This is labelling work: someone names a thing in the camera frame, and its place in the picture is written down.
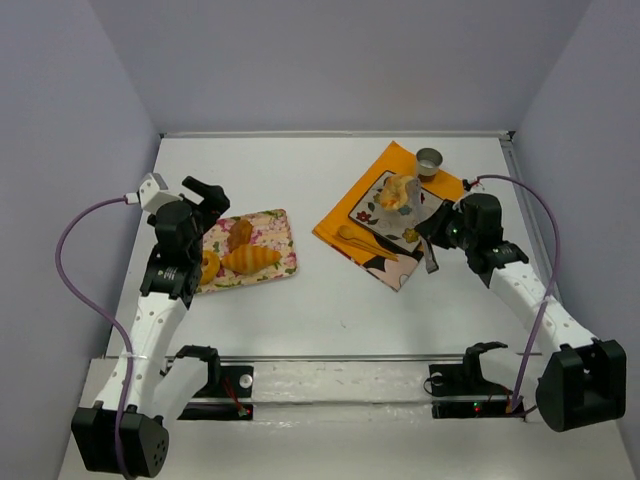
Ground round bagel bread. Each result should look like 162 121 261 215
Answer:
379 174 416 211

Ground floral rectangular tray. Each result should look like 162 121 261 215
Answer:
197 209 298 294

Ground aluminium front rail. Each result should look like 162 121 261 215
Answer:
162 352 546 363

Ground orange cloth napkin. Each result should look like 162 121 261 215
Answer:
312 140 473 294

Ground square floral ceramic plate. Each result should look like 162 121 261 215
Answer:
348 171 443 254

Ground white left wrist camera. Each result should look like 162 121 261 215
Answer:
124 173 170 214

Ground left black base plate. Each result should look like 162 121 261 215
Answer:
178 364 254 422

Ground small metal cup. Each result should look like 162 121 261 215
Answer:
415 147 443 182

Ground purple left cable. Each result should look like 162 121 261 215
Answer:
54 197 139 476

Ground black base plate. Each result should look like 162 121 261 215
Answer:
423 363 529 419
178 364 254 422

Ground small yellow donut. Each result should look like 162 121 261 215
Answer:
199 250 221 286

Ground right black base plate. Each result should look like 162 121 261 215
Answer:
423 363 529 419

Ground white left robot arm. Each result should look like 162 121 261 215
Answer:
71 173 230 479

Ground golden croissant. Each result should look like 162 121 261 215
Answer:
221 244 281 275

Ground metal tongs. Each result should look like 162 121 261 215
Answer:
406 177 439 274

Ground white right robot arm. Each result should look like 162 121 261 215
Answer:
416 193 627 432

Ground brown small pastry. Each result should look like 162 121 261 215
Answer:
227 218 253 252

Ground wooden spoon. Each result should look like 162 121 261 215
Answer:
338 225 379 249

